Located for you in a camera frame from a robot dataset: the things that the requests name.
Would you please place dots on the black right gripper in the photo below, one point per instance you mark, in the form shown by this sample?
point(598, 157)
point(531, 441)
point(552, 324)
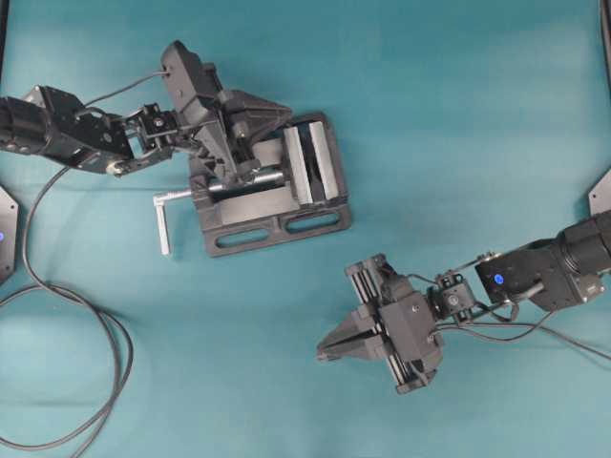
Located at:
point(393, 322)

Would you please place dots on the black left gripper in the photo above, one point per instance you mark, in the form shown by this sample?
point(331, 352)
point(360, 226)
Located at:
point(193, 87)

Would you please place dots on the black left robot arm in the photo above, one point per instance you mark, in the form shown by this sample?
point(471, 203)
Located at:
point(56, 125)

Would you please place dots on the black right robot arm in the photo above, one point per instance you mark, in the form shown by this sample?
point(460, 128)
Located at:
point(551, 273)

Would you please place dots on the black drill press vise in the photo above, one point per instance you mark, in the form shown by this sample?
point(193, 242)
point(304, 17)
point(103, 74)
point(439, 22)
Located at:
point(299, 193)

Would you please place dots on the silver vise crank handle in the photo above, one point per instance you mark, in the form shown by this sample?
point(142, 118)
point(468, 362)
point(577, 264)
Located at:
point(159, 202)

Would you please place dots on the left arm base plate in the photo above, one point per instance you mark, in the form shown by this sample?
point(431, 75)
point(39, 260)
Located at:
point(9, 209)

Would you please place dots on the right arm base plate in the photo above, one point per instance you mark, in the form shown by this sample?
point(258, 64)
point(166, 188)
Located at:
point(599, 197)

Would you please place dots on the black left frame post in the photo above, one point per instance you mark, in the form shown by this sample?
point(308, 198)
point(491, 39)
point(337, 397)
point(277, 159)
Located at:
point(4, 19)

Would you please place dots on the black frame post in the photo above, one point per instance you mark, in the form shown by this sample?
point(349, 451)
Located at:
point(4, 19)
point(605, 36)

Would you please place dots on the black right frame post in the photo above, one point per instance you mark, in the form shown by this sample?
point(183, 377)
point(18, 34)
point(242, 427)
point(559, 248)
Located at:
point(605, 36)

